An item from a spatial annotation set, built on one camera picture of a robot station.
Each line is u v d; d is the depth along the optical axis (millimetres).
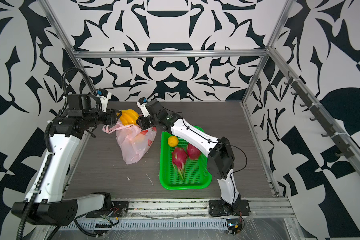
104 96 605
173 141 915
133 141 741
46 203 370
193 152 852
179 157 833
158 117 614
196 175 850
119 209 727
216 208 741
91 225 709
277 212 743
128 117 776
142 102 699
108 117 614
